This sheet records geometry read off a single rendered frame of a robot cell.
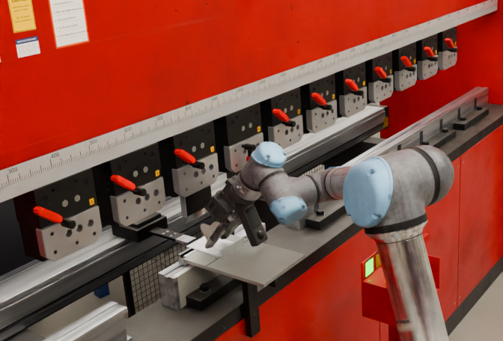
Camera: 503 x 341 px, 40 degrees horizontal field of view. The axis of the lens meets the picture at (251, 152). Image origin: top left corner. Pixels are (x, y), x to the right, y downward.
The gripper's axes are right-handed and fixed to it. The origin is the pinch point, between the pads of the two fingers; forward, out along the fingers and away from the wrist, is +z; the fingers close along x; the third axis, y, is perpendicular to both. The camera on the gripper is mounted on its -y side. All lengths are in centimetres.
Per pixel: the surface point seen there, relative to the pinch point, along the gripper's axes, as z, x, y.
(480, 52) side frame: -4, -214, 13
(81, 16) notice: -49, 33, 42
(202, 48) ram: -39, -3, 34
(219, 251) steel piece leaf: -0.3, 1.8, -2.5
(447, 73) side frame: 15, -215, 19
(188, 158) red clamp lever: -22.6, 10.0, 15.1
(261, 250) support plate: -5.8, -4.6, -9.6
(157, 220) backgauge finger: 14.6, -1.8, 19.1
